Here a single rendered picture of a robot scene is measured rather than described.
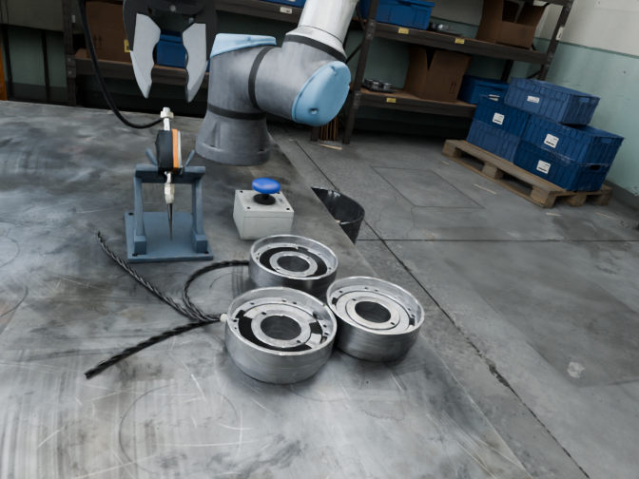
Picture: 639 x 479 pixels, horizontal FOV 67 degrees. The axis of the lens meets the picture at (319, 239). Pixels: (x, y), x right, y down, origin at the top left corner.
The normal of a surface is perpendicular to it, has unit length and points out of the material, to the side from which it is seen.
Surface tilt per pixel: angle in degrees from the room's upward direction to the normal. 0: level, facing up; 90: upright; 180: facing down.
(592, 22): 90
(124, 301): 0
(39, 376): 0
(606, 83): 90
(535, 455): 0
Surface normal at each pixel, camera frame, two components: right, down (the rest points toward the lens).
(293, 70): -0.32, -0.03
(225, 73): -0.47, 0.33
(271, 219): 0.31, 0.48
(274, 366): -0.03, 0.44
